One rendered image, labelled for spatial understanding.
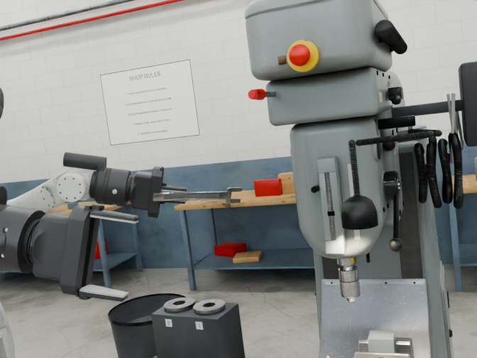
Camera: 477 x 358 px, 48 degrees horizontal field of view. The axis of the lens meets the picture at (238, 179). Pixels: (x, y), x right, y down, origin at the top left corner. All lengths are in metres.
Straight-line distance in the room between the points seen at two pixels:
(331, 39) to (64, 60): 6.04
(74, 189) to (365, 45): 0.70
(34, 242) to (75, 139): 6.16
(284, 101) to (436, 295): 0.86
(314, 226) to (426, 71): 4.32
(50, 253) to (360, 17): 0.69
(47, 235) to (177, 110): 5.41
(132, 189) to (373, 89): 0.58
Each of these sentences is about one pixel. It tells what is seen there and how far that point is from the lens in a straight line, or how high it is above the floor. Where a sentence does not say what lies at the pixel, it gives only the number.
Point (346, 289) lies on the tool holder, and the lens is 1.33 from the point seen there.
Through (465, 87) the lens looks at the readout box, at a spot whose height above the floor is 1.67.
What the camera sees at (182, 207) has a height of 0.86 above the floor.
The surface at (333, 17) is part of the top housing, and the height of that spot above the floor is 1.82.
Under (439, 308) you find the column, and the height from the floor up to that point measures 1.01.
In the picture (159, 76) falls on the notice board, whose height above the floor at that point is 2.24.
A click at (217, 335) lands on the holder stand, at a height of 1.10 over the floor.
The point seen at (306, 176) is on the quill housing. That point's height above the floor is 1.51.
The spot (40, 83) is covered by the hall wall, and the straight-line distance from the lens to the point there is 7.18.
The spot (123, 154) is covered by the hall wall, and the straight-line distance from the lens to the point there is 6.53.
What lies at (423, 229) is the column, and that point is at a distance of 1.68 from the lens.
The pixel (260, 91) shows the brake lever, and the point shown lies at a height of 1.70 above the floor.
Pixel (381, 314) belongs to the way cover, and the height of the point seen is 1.02.
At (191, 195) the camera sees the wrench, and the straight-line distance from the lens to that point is 1.29.
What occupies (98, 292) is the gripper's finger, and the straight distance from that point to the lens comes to 0.75.
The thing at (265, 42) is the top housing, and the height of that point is 1.80.
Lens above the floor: 1.66
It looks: 6 degrees down
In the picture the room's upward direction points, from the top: 7 degrees counter-clockwise
